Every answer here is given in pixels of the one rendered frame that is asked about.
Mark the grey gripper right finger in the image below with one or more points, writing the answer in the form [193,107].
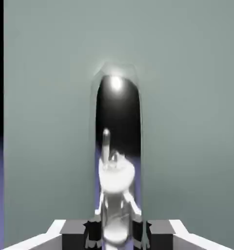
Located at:
[161,232]

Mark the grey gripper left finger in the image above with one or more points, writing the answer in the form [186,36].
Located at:
[74,232]

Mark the grey-green cabinet door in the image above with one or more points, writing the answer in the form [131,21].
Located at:
[177,117]

